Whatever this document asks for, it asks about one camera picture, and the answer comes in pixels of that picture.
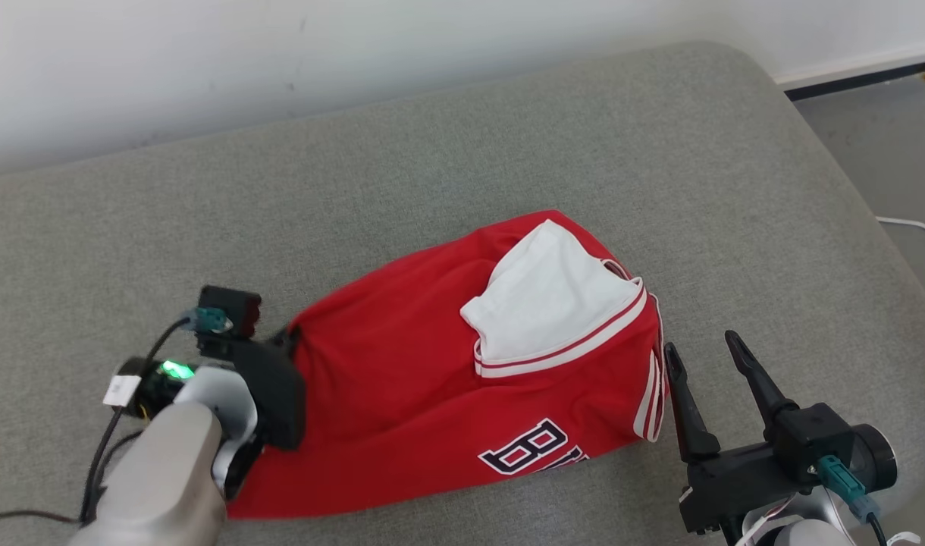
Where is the white flat ribbon cable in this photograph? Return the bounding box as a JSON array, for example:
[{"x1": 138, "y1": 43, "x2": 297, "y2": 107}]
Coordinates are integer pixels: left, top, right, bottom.
[{"x1": 735, "y1": 497, "x2": 801, "y2": 546}]

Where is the black wall baseboard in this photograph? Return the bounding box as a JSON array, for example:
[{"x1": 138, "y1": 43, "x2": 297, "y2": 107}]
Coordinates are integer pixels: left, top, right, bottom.
[{"x1": 783, "y1": 57, "x2": 925, "y2": 102}]

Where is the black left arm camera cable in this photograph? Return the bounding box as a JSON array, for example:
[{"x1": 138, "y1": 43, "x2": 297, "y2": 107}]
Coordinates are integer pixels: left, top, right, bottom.
[{"x1": 80, "y1": 307, "x2": 236, "y2": 526}]

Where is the red Bulls basketball jersey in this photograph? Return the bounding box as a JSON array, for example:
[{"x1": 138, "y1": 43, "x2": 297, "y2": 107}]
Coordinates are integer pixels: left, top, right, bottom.
[{"x1": 226, "y1": 210, "x2": 666, "y2": 520}]

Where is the white floor cable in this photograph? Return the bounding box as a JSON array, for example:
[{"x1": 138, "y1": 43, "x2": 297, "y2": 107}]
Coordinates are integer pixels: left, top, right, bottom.
[{"x1": 876, "y1": 216, "x2": 925, "y2": 247}]

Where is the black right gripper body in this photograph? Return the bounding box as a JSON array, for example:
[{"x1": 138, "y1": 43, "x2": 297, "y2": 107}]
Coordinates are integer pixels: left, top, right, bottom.
[{"x1": 679, "y1": 441, "x2": 820, "y2": 536}]

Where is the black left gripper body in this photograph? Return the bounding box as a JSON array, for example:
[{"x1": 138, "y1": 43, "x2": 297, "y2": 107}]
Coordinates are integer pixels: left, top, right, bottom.
[{"x1": 234, "y1": 336, "x2": 307, "y2": 450}]

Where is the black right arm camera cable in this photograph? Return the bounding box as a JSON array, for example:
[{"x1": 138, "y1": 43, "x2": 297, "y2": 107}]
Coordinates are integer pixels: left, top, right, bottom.
[{"x1": 815, "y1": 453, "x2": 888, "y2": 546}]

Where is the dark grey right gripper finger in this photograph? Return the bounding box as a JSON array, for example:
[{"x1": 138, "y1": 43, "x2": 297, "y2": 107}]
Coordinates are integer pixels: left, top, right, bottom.
[
  {"x1": 725, "y1": 330, "x2": 800, "y2": 442},
  {"x1": 663, "y1": 342, "x2": 722, "y2": 466}
]

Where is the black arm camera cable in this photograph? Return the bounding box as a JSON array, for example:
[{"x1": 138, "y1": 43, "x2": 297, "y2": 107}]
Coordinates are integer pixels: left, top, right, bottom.
[
  {"x1": 80, "y1": 307, "x2": 236, "y2": 526},
  {"x1": 815, "y1": 453, "x2": 888, "y2": 546}
]

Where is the white cable tag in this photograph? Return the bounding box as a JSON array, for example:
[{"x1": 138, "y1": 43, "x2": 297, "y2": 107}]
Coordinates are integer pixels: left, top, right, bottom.
[{"x1": 102, "y1": 374, "x2": 141, "y2": 406}]

